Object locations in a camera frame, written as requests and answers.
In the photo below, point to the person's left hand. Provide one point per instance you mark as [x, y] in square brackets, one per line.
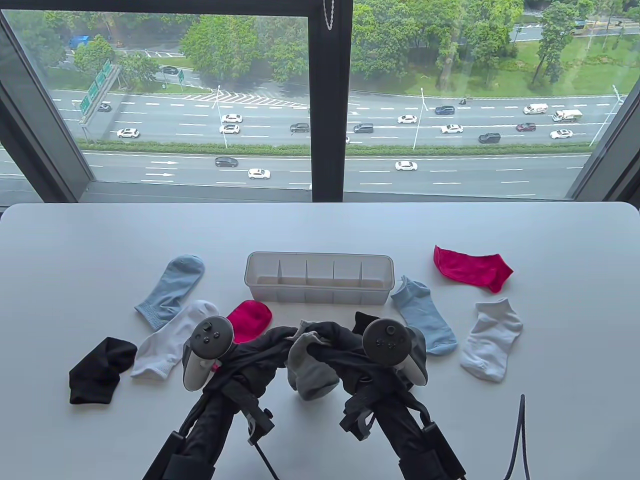
[255, 360]

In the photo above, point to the person's right hand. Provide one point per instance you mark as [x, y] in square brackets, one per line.
[350, 365]

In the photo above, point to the grey sock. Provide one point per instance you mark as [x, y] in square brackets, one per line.
[312, 375]

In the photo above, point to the grey and white controller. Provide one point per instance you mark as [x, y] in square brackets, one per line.
[385, 342]
[212, 340]

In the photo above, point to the long red sock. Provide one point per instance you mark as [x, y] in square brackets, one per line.
[250, 317]

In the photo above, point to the black sock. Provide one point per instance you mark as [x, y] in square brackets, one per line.
[365, 320]
[97, 375]

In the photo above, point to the short light blue sock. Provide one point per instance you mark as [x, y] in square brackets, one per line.
[425, 320]

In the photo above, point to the long white sock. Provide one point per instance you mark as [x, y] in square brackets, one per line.
[165, 345]

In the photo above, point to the long light blue sock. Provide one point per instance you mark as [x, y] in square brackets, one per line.
[175, 285]

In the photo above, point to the short white sock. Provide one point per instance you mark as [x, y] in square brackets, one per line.
[490, 345]

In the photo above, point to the short red sock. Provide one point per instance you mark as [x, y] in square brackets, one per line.
[470, 267]

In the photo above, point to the person's right forearm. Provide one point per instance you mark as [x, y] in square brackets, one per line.
[400, 440]

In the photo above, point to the person's left forearm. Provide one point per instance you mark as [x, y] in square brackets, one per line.
[205, 440]

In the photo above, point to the translucent divided organizer box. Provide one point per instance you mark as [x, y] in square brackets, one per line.
[320, 295]

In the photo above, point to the black labelled adapter box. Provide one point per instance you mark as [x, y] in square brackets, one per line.
[440, 450]

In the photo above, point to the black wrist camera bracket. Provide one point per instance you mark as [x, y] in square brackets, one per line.
[257, 422]
[357, 422]

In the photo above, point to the black window frame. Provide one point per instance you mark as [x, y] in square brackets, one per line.
[330, 100]

